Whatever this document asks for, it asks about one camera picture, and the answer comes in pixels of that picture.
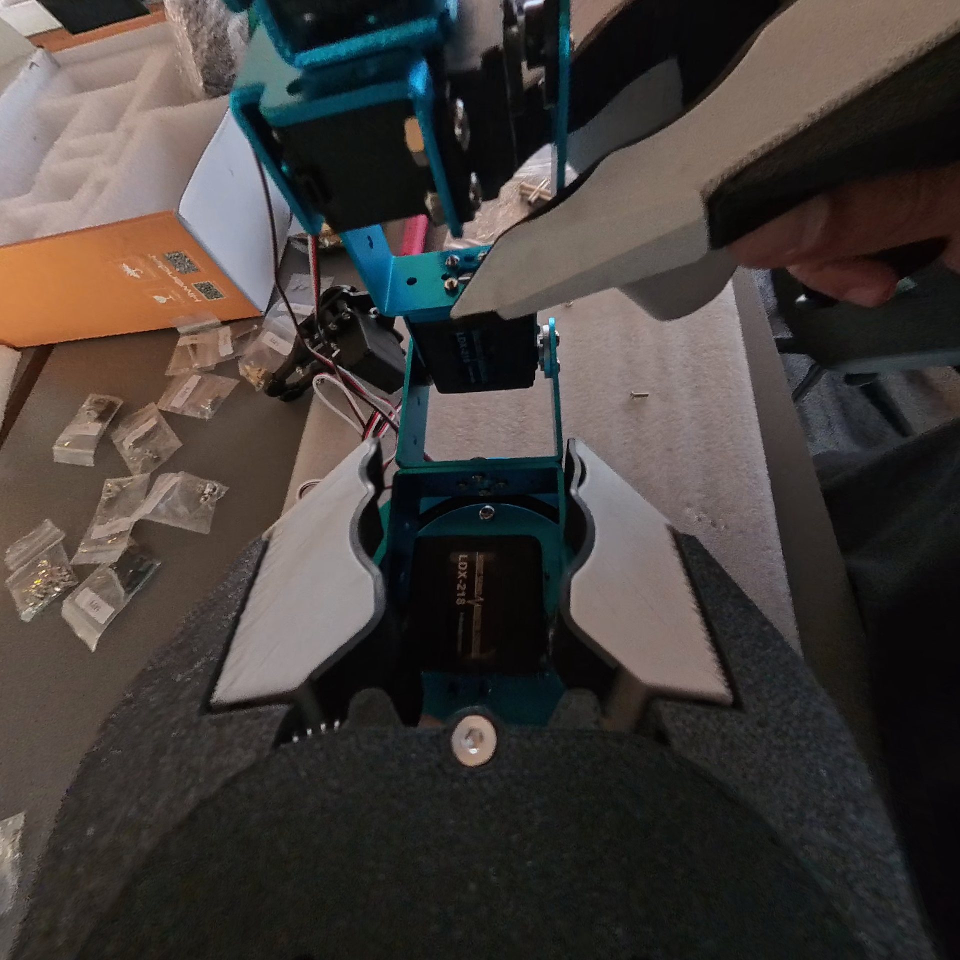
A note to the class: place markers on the pile of clear parts bags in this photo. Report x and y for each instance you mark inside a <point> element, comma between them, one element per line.
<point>135,450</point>

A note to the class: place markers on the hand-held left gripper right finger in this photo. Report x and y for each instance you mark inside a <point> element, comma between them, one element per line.
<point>645,600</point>

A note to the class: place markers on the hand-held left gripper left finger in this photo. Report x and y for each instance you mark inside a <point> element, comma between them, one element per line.
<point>300,600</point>

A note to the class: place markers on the large white cardboard box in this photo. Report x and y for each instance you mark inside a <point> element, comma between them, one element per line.
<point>112,277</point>

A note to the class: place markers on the white foam mat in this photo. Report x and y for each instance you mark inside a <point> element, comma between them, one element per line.
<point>675,420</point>

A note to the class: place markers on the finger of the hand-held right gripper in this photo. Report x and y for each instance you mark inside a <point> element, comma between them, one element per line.
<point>675,187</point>
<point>622,112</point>

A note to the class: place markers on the person's right hand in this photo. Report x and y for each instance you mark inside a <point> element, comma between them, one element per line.
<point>847,240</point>

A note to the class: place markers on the crumpled bubble wrap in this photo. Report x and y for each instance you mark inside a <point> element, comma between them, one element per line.
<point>202,45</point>

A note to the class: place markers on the blue toy robot arm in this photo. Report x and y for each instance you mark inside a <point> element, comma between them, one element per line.
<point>412,285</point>

